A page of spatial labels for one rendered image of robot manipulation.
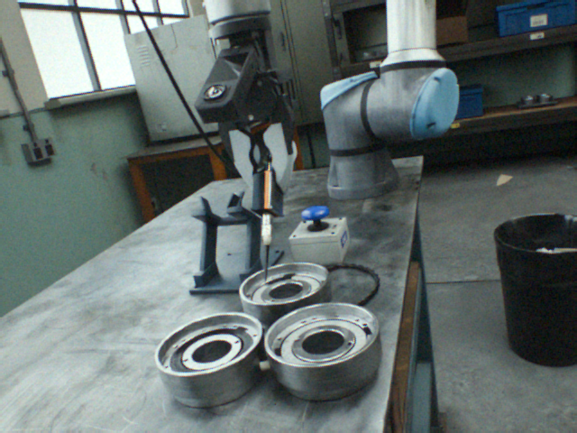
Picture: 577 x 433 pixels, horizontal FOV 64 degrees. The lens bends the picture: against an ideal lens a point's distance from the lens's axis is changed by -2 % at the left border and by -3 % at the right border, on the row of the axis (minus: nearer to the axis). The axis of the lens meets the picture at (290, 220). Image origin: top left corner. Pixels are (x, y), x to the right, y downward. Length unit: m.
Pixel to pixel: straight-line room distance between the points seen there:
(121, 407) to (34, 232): 1.96
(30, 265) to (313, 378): 2.07
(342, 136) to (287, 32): 3.45
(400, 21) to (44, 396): 0.76
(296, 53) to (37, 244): 2.77
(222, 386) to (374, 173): 0.61
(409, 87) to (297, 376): 0.58
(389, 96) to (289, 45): 3.51
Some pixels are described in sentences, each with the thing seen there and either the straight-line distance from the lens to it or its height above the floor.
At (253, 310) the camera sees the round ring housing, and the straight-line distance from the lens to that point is 0.52.
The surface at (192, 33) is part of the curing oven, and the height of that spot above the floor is 1.35.
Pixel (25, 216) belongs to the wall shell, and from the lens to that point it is 2.40.
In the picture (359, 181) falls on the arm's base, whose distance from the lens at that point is 0.94.
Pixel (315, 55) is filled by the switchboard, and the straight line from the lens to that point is 4.29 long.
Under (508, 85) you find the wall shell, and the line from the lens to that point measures 4.46.
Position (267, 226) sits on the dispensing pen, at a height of 0.89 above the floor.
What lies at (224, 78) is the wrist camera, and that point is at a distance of 0.54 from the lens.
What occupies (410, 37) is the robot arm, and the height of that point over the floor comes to 1.08.
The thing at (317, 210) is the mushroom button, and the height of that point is 0.87.
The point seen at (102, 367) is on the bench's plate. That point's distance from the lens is 0.58.
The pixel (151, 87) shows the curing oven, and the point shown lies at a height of 1.12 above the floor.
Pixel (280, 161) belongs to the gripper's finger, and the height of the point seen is 0.96.
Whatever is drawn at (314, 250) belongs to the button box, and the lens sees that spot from 0.66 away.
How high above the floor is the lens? 1.07
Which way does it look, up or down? 18 degrees down
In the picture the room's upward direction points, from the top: 11 degrees counter-clockwise
